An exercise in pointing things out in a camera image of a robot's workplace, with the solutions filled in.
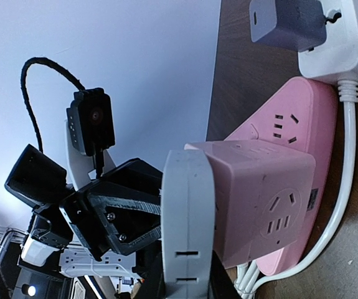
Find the white cable of white strip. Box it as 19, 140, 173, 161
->
234, 74, 358, 298

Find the pink cube socket adapter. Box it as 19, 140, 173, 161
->
185, 140, 316, 268

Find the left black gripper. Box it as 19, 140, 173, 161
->
5, 145, 163, 262

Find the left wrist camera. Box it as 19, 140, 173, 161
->
67, 88, 115, 156

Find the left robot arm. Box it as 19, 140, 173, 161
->
5, 145, 162, 281

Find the white power strip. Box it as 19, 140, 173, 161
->
298, 1, 358, 84

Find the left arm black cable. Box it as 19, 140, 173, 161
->
20, 57, 88, 153

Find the pink triangular power strip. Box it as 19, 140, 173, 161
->
227, 77, 338, 276

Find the black plug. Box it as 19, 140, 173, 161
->
249, 0, 327, 52

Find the white pink plug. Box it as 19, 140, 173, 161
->
161, 149, 215, 298

